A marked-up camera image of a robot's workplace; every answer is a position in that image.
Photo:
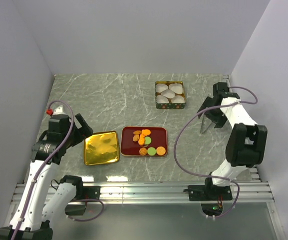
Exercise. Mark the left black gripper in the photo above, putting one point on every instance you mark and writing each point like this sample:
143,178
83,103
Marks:
82,132

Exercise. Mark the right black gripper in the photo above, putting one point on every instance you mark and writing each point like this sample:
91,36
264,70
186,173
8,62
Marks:
219,120

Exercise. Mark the orange flower cookie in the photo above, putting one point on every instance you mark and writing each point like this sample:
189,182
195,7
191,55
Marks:
141,140

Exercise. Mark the brown round cookie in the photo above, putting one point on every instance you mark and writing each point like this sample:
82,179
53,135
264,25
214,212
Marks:
136,137

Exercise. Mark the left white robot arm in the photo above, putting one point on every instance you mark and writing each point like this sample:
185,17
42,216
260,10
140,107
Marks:
34,217

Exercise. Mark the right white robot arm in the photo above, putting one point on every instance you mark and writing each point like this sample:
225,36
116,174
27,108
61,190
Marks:
217,178

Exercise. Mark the white paper cup liner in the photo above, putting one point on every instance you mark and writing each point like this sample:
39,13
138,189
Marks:
177,88
160,87
178,99
160,99
168,94

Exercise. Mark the green cookie tin box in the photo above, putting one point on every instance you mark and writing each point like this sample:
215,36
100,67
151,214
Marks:
169,105

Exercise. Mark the red rectangular tray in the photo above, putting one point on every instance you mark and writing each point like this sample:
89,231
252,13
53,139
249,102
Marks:
130,148

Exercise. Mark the orange waffle round cookie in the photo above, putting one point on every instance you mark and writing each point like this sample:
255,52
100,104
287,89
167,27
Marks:
161,151

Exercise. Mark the gold tin lid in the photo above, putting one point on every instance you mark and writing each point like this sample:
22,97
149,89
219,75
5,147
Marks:
101,149

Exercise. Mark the upper green round cookie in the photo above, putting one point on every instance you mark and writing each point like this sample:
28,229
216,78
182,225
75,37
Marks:
147,140

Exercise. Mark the green round cookie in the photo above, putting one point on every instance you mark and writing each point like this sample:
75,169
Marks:
151,151
147,140

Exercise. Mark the lower green round cookie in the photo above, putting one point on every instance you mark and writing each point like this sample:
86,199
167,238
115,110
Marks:
151,151

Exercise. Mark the orange swirl cookie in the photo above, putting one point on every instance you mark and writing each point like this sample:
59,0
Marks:
143,151

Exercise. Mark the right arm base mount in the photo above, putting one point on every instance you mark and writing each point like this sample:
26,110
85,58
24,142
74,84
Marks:
202,193

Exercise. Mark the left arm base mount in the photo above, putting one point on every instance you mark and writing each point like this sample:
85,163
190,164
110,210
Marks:
91,192

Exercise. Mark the aluminium mounting rail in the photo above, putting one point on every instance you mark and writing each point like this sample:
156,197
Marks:
170,192

